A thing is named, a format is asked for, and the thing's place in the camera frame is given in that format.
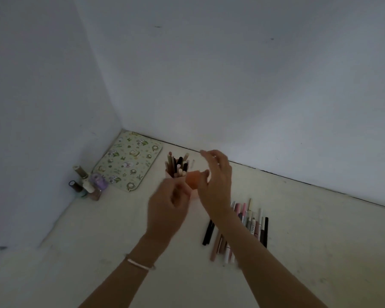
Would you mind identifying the person's right hand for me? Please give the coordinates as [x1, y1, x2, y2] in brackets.
[195, 150, 233, 219]

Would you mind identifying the person's left hand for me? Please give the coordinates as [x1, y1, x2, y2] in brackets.
[146, 180, 192, 243]

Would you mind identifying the person's right forearm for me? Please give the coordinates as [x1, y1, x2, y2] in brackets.
[209, 205, 328, 308]

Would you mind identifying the person's left forearm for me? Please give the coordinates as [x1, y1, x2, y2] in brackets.
[78, 235, 174, 308]

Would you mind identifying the pink pen holder box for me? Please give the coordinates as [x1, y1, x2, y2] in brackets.
[164, 169, 210, 200]

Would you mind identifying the bunch of upright cosmetic pencils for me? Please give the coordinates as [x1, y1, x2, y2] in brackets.
[167, 151, 196, 181]

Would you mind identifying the cream cartoon print mat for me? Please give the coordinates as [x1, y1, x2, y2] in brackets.
[93, 131, 164, 192]

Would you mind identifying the row of lying cosmetic pens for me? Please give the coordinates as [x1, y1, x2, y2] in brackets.
[202, 198, 269, 267]

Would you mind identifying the purple nail polish bottle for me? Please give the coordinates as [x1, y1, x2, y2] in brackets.
[89, 173, 108, 191]

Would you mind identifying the brown cap nail polish bottle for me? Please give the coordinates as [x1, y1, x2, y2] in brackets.
[73, 165, 89, 181]

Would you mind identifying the thin white bracelet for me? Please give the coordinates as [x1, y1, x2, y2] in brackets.
[125, 255, 157, 271]

